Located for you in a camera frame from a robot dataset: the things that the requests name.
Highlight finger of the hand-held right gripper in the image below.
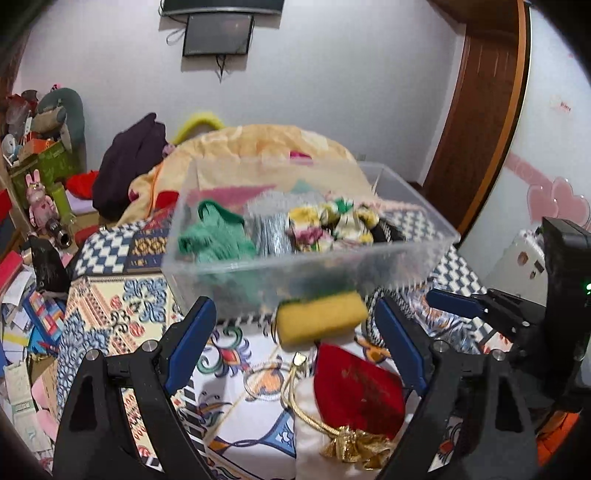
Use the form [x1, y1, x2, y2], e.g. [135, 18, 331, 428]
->
[426, 287, 548, 344]

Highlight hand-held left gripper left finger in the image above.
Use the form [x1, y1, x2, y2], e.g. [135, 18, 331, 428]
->
[53, 296, 218, 480]

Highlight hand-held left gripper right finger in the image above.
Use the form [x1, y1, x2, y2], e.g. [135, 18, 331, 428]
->
[374, 295, 539, 480]

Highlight yellow sponge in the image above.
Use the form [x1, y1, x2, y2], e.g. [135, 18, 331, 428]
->
[276, 292, 369, 348]

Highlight clear plastic storage box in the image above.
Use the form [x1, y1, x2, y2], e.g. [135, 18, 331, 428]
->
[161, 157, 461, 325]

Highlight green knitted cloth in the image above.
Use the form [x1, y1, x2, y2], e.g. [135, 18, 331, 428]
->
[178, 199, 257, 266]

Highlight gold fabric pouch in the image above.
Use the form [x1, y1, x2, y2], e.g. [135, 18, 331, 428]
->
[321, 425, 394, 470]

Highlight floral yellow white socks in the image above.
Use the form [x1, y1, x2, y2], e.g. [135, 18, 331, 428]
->
[286, 198, 380, 253]

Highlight silver glitter cloth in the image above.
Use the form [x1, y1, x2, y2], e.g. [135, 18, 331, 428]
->
[242, 191, 324, 257]

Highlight pink cloth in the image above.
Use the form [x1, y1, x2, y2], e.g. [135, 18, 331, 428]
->
[187, 185, 278, 209]

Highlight black bag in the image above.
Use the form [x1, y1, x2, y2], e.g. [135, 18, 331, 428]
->
[28, 235, 71, 294]

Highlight pile of books and papers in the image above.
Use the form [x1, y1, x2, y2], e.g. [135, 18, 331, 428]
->
[0, 249, 70, 462]

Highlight dark purple garment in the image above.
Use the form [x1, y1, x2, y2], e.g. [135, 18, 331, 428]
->
[92, 113, 168, 220]

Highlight brown wooden door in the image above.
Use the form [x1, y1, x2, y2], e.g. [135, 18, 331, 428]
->
[422, 0, 532, 237]

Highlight red cloth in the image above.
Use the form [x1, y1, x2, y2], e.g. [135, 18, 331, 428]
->
[65, 171, 100, 200]

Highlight pink rabbit figurine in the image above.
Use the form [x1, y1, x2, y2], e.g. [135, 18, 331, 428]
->
[25, 170, 59, 228]

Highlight yellow orange quilt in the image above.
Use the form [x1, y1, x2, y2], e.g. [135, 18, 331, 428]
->
[117, 124, 376, 227]

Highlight yellow green plush toy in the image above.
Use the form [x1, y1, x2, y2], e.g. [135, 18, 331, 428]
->
[171, 110, 227, 145]

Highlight green cardboard box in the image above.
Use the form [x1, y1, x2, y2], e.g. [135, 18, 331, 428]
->
[9, 141, 77, 209]

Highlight grey green plush toy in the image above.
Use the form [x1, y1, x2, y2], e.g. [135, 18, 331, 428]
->
[36, 88, 86, 158]

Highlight red velvet drawstring pouch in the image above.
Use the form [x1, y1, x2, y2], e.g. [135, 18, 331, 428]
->
[283, 344, 407, 440]

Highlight pink heart wall sticker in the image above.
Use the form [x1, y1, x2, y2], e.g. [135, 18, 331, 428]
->
[505, 152, 591, 228]

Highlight black camera lens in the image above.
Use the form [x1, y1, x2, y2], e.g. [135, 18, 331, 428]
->
[45, 217, 73, 248]

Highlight wall monitor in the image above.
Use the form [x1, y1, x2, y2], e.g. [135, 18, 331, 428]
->
[182, 13, 256, 58]

